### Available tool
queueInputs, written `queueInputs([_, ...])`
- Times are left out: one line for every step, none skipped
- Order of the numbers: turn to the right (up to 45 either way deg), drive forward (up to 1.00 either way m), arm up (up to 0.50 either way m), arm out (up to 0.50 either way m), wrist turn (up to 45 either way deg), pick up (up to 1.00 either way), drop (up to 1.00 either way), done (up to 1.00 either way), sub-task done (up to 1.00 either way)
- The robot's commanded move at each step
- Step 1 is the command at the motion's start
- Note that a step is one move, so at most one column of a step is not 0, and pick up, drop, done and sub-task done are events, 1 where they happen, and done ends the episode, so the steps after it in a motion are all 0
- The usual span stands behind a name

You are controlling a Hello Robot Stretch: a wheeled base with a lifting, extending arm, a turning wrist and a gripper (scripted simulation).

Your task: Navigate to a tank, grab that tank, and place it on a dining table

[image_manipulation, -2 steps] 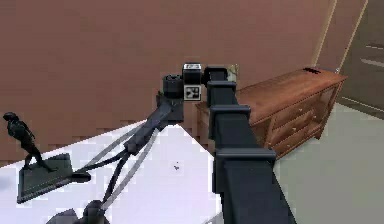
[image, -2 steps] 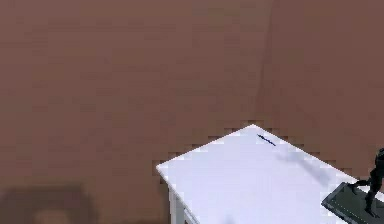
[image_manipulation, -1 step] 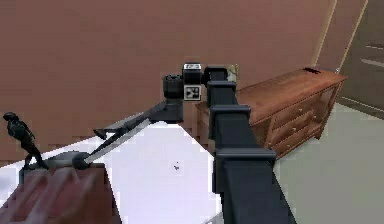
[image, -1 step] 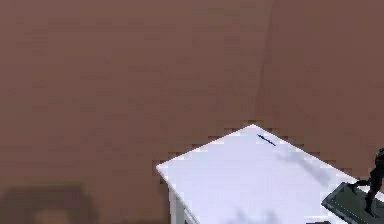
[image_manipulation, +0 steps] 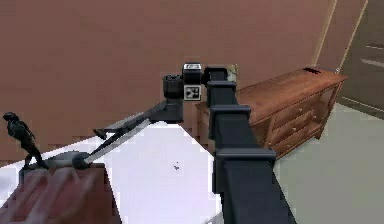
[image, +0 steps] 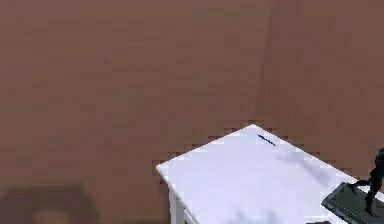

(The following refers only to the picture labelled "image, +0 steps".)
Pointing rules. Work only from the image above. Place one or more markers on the dark blue pen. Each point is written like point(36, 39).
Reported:
point(266, 140)

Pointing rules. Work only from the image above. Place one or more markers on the white table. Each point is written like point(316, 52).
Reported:
point(240, 180)

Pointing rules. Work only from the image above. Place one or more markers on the black figure statue on base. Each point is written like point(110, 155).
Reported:
point(353, 203)

